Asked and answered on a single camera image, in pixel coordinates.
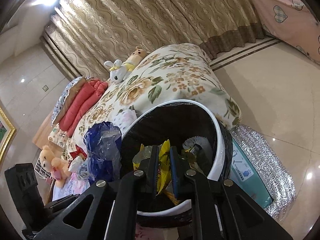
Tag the white bin with black bag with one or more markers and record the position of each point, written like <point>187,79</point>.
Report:
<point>217,155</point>

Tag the blue plastic bag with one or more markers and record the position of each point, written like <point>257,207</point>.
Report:
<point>100,150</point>

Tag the crumpled white paper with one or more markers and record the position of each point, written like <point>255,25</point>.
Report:
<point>76,163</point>

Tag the yellow snack wrapper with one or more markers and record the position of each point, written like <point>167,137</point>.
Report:
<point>164,165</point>

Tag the white foam net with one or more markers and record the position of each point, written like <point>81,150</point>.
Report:
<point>200,143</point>

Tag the pink heart print cover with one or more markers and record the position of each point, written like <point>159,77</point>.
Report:
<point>287,17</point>

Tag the beige teddy bear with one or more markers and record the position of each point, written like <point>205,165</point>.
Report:
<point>48,160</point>

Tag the panda print pillow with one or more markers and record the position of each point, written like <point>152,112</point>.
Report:
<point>58,105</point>

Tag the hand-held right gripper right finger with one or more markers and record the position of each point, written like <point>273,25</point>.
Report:
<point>173,170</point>

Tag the silver foil mat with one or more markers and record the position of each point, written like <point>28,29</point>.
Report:
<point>270,160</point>

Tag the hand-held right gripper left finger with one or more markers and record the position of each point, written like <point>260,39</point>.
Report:
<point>150,170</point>

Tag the wooden headboard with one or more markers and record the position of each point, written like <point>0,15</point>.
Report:
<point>42,135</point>

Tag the clear yellow plastic wrapper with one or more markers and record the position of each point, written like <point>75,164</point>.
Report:
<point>141,157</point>

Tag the yellow bear plush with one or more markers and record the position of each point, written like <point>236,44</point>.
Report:
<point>135,57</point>

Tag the beige floral blanket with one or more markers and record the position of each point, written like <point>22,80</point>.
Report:
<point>175,80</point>

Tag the small floral pillow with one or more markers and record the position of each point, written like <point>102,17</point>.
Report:
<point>57,136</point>

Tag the folded pink quilt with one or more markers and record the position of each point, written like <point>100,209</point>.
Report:
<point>82,100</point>

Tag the white bunny plush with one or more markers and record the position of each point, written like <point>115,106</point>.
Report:
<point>118,73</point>

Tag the red snack wrapper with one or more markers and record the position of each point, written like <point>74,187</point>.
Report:
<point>78,152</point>

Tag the wooden nightstand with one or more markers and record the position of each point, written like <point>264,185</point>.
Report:
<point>50,192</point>

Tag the teal flat box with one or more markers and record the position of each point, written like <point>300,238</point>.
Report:
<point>247,175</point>

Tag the black and white photo frame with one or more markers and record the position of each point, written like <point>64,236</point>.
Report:
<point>41,171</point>

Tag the gold framed landscape painting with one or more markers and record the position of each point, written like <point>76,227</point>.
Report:
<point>7,135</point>

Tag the beige patterned curtain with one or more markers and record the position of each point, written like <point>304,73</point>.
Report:
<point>150,12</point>

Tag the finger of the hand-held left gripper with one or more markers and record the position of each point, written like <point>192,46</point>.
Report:
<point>60,201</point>

